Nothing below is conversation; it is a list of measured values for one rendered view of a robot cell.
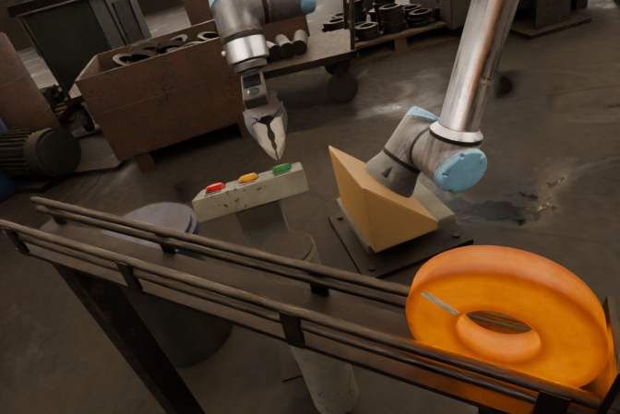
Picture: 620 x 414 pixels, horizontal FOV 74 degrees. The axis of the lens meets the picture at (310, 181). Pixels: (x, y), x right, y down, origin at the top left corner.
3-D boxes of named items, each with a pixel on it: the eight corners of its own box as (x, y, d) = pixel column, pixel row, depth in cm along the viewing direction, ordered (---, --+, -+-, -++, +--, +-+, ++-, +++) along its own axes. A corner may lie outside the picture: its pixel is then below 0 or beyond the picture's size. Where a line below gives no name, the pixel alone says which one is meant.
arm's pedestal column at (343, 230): (328, 219, 170) (325, 205, 166) (416, 187, 175) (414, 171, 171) (366, 285, 136) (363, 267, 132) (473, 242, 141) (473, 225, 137)
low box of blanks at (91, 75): (252, 97, 323) (223, 10, 289) (271, 129, 262) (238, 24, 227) (135, 136, 311) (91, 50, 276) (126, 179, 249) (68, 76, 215)
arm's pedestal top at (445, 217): (337, 207, 163) (335, 198, 161) (411, 180, 167) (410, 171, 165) (369, 255, 136) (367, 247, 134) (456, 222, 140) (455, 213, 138)
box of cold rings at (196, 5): (297, 35, 468) (280, -38, 428) (314, 50, 397) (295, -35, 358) (209, 61, 460) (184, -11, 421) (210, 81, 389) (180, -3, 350)
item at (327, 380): (363, 409, 103) (319, 259, 76) (317, 424, 102) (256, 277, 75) (351, 368, 113) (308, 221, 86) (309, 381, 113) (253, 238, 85)
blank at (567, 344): (514, 412, 40) (516, 381, 42) (664, 360, 29) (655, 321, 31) (376, 324, 41) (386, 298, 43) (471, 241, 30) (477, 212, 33)
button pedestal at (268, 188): (356, 359, 115) (305, 175, 82) (274, 384, 114) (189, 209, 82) (342, 315, 128) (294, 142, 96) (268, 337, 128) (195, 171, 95)
